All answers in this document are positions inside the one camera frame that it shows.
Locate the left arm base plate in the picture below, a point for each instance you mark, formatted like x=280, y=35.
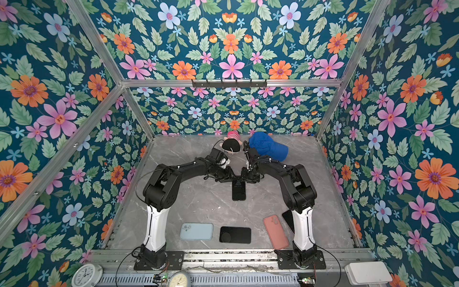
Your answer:
x=170, y=260

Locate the light blue phone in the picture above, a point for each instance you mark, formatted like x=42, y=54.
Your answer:
x=192, y=231

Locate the round timer gauge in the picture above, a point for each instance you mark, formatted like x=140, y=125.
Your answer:
x=179, y=279

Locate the black hook rail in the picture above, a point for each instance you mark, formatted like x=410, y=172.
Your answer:
x=229, y=83

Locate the black smartphone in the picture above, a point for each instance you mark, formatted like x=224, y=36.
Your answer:
x=288, y=218
x=239, y=189

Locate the plush doll pink striped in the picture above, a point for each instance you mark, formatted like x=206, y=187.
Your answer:
x=232, y=142

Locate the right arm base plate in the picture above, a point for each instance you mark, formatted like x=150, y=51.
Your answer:
x=285, y=261

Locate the white round clock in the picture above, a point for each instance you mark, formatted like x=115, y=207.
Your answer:
x=88, y=275

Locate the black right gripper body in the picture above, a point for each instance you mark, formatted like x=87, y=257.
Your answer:
x=248, y=175

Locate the blue baseball cap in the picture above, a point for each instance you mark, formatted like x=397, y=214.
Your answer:
x=266, y=145

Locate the pink phone case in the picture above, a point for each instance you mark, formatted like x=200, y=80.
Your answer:
x=276, y=232

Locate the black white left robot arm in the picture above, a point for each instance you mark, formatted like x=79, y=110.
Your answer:
x=161, y=192

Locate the aluminium front rail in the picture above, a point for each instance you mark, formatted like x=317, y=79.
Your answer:
x=214, y=260

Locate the white vented strip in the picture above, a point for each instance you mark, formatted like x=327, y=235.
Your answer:
x=204, y=280

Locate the white rectangular box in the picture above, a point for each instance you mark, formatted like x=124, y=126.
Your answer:
x=367, y=273

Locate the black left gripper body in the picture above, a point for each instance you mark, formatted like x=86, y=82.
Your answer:
x=222, y=174

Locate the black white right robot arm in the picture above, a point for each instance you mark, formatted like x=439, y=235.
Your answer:
x=298, y=193

